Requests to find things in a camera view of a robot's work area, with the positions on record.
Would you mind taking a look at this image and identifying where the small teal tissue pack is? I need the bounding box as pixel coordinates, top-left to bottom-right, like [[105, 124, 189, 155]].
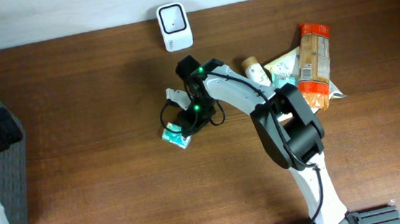
[[161, 123, 192, 149]]

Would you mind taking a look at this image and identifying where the white tube brown cap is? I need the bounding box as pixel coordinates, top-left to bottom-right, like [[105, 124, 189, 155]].
[[242, 56, 272, 87]]

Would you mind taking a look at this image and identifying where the teal wet wipes pack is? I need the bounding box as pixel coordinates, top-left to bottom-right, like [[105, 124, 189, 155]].
[[271, 74, 298, 89]]

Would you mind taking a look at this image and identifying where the orange spaghetti packet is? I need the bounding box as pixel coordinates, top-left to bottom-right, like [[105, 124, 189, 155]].
[[297, 23, 331, 110]]

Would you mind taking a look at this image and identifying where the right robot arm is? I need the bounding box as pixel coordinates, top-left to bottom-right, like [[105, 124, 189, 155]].
[[175, 56, 358, 224]]

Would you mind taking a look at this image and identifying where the white barcode scanner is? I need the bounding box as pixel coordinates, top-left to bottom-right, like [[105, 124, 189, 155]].
[[156, 2, 194, 52]]

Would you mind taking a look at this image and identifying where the grey plastic mesh basket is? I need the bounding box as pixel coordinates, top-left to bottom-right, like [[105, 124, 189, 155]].
[[0, 101, 29, 224]]

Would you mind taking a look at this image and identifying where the right camera black cable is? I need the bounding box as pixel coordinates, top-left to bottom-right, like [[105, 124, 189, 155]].
[[155, 61, 328, 224]]

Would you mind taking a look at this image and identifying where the grey arm base mount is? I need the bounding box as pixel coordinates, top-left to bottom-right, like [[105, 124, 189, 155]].
[[352, 205, 400, 224]]

